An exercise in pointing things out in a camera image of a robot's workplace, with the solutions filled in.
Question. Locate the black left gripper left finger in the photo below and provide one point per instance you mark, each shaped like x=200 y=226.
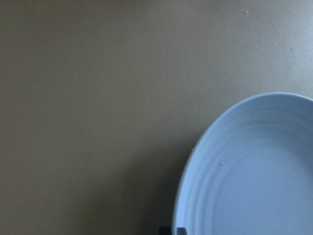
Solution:
x=164 y=231

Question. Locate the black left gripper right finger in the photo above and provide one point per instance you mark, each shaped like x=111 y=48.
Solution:
x=181 y=231

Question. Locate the blue plate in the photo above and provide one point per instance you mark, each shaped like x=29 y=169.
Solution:
x=251 y=173

